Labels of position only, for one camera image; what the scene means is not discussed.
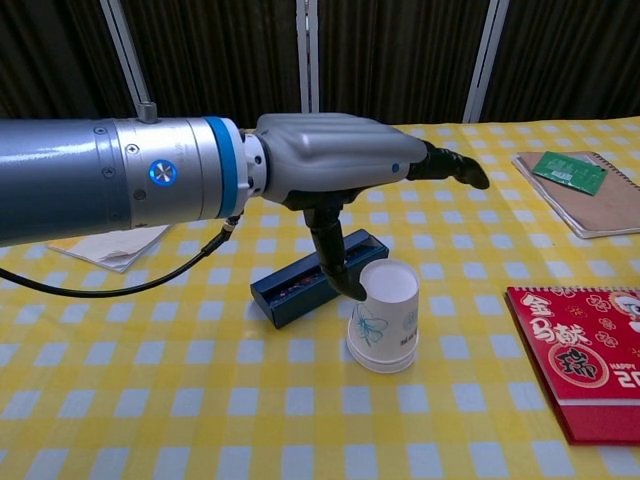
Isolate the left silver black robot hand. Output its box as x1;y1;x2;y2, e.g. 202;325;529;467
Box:
254;112;491;303

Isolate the white paper cup blue flower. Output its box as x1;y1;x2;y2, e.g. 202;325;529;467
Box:
348;259;421;359

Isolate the dark corrugated partition panel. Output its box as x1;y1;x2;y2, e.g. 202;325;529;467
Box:
0;0;139;120
118;0;305;130
316;0;490;127
480;0;640;124

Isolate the dark blue rectangular box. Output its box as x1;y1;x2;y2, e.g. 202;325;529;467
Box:
249;228;391;330

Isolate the green foil packet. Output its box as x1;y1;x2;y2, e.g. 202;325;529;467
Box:
530;150;610;198

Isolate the orange and white notepad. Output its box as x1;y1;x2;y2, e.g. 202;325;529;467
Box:
46;224;172;274

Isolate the brown spiral notebook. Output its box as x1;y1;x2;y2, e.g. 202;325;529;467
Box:
510;150;640;240

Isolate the yellow white checked tablecloth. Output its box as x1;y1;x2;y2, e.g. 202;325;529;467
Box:
0;115;640;480

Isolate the red desk calendar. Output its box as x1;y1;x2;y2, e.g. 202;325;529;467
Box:
503;285;640;446

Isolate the white partition post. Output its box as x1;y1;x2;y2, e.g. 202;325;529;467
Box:
98;0;154;120
295;0;321;115
461;0;510;124

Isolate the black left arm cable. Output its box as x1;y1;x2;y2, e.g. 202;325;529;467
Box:
0;211;246;300

